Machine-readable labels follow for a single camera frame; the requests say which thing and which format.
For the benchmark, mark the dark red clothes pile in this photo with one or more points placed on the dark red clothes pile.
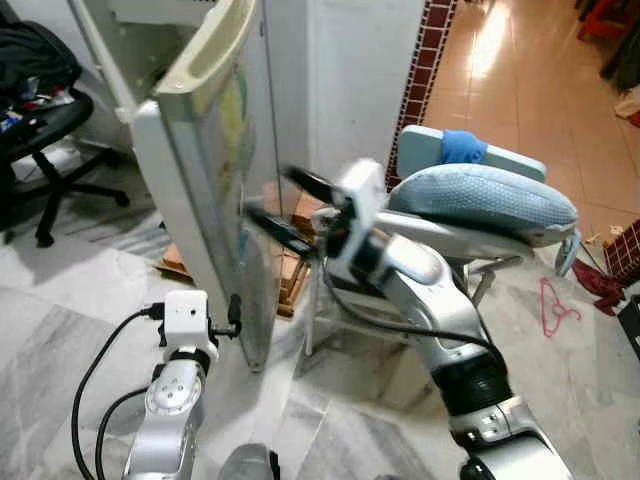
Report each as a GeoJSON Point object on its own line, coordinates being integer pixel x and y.
{"type": "Point", "coordinates": [610, 15]}

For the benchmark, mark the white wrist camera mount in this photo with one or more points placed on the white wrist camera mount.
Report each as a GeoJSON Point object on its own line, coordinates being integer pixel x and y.
{"type": "Point", "coordinates": [185, 318]}
{"type": "Point", "coordinates": [362, 195]}

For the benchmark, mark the grey robot left leg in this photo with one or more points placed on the grey robot left leg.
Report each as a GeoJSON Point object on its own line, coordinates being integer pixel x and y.
{"type": "Point", "coordinates": [250, 465]}

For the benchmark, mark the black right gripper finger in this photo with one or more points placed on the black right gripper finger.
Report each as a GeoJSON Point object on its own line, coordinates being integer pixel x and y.
{"type": "Point", "coordinates": [312, 186]}
{"type": "Point", "coordinates": [280, 232]}

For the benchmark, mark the cream and red bag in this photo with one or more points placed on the cream and red bag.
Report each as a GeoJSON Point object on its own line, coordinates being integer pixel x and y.
{"type": "Point", "coordinates": [628, 105]}

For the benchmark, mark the grey fridge door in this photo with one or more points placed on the grey fridge door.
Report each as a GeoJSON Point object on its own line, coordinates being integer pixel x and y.
{"type": "Point", "coordinates": [190, 200]}

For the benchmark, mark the black bag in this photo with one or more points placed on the black bag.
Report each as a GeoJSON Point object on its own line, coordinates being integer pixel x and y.
{"type": "Point", "coordinates": [35, 60]}

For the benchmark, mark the light blue cushion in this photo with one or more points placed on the light blue cushion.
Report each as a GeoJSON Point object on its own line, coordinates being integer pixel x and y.
{"type": "Point", "coordinates": [480, 195]}

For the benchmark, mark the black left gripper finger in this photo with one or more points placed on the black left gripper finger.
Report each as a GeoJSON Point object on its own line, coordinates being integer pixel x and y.
{"type": "Point", "coordinates": [235, 312]}

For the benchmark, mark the black box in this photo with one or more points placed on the black box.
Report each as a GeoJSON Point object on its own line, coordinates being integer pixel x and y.
{"type": "Point", "coordinates": [630, 325]}

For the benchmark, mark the dark red cloth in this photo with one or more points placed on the dark red cloth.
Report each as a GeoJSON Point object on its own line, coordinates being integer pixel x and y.
{"type": "Point", "coordinates": [600, 285]}

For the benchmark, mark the pink clothes hanger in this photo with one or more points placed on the pink clothes hanger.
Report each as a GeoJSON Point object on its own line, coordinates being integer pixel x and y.
{"type": "Point", "coordinates": [546, 305]}

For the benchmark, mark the pale blue padded board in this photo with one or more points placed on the pale blue padded board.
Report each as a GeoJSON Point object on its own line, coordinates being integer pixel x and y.
{"type": "Point", "coordinates": [420, 150]}

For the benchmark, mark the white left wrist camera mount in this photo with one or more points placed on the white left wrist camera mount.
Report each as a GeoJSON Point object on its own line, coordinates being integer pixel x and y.
{"type": "Point", "coordinates": [185, 318]}

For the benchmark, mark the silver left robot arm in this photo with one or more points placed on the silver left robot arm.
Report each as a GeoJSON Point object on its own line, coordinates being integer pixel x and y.
{"type": "Point", "coordinates": [170, 400]}

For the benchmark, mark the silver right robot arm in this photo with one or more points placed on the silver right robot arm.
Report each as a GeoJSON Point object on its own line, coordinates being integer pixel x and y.
{"type": "Point", "coordinates": [430, 300]}

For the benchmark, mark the white folding chair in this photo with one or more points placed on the white folding chair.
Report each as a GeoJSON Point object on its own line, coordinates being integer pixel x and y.
{"type": "Point", "coordinates": [450, 235]}

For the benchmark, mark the black office chair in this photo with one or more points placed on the black office chair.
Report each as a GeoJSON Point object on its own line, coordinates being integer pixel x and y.
{"type": "Point", "coordinates": [40, 125]}

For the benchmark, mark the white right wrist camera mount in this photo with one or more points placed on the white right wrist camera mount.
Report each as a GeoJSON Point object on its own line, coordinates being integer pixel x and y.
{"type": "Point", "coordinates": [362, 195]}

